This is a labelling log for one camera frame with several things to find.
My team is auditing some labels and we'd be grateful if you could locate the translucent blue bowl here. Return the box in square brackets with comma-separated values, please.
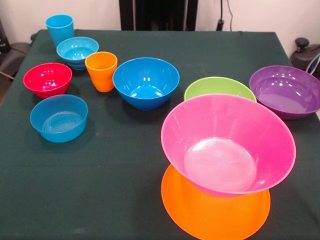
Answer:
[29, 94, 89, 144]

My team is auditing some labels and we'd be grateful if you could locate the dark green tablecloth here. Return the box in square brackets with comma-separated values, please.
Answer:
[0, 29, 320, 240]

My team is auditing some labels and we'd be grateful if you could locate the large orange bowl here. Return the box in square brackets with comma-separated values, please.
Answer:
[161, 163, 272, 240]

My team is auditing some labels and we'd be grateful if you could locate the small crimson bowl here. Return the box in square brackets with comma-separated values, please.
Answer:
[22, 62, 73, 99]

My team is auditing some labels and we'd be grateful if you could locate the green bowl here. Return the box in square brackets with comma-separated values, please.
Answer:
[183, 76, 258, 103]

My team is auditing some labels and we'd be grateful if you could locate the blue cup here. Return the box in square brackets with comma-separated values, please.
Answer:
[45, 14, 75, 48]

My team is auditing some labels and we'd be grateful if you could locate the small ribbed cyan bowl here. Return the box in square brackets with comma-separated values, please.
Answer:
[56, 36, 100, 71]

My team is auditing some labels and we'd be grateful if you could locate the purple bowl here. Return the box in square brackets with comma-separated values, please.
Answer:
[248, 65, 320, 120]

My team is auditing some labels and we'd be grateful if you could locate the large pink bowl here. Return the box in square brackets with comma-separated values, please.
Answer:
[160, 93, 297, 198]

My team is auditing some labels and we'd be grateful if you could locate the orange cup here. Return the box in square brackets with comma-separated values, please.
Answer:
[84, 51, 118, 93]

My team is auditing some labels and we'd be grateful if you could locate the black hanging cable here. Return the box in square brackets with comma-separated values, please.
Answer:
[216, 0, 235, 32]

